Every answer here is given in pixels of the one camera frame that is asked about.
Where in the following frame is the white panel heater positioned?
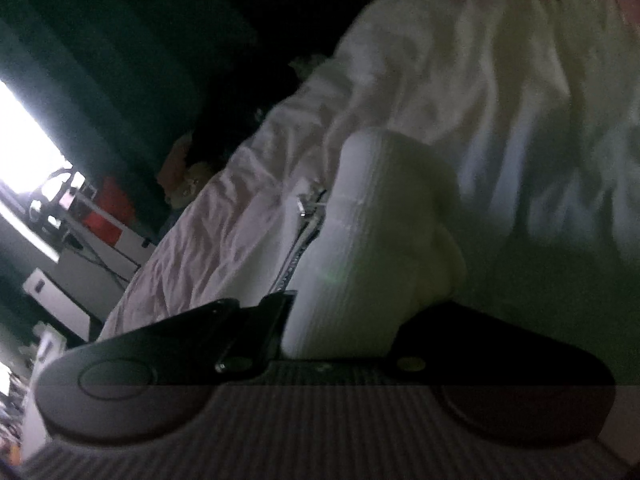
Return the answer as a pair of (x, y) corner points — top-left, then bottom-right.
(23, 269), (102, 342)

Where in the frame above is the dark green right curtain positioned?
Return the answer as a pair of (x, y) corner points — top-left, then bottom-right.
(1, 0), (373, 229)

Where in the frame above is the white cabinet under window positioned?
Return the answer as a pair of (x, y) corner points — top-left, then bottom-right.
(1, 217), (122, 322)

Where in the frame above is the window with dark frame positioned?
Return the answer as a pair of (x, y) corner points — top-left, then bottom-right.
(1, 84), (73, 263)

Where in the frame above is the white zip-up jacket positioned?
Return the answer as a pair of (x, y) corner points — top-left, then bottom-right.
(280, 128), (466, 360)

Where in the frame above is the white dressing table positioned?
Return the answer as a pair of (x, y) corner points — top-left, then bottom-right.
(1, 322), (66, 466)

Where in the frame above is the red cloth on stand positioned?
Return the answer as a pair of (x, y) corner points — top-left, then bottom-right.
(81, 177), (134, 246)

